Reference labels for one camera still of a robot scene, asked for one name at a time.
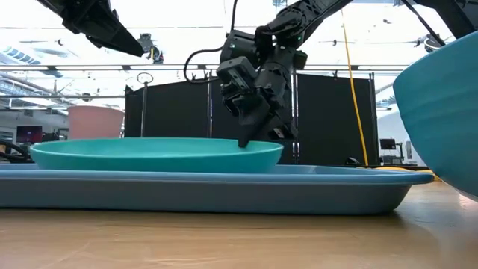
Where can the small dark monitor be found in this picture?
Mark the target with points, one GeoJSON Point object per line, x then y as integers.
{"type": "Point", "coordinates": [29, 134]}
{"type": "Point", "coordinates": [387, 143]}

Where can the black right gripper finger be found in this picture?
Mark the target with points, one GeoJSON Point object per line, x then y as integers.
{"type": "Point", "coordinates": [252, 119]}
{"type": "Point", "coordinates": [270, 129]}

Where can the teal plastic plate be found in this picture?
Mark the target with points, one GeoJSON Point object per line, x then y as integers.
{"type": "Point", "coordinates": [149, 157]}

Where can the blue plastic bowl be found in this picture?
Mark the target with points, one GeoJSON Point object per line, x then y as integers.
{"type": "Point", "coordinates": [440, 123]}

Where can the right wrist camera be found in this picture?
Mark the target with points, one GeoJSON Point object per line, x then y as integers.
{"type": "Point", "coordinates": [237, 73]}

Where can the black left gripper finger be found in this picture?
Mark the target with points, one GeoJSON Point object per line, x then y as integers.
{"type": "Point", "coordinates": [106, 41]}
{"type": "Point", "coordinates": [115, 28]}

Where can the pink plastic cup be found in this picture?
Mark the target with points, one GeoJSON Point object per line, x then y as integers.
{"type": "Point", "coordinates": [95, 123]}

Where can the blue plastic tray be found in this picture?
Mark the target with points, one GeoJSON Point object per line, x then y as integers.
{"type": "Point", "coordinates": [186, 194]}

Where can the black aluminium frame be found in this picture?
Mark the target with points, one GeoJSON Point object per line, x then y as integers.
{"type": "Point", "coordinates": [424, 23]}

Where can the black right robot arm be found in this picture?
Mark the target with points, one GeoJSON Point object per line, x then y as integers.
{"type": "Point", "coordinates": [306, 15]}

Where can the yellow cloth napkin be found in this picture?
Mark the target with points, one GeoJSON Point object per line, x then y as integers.
{"type": "Point", "coordinates": [392, 169]}

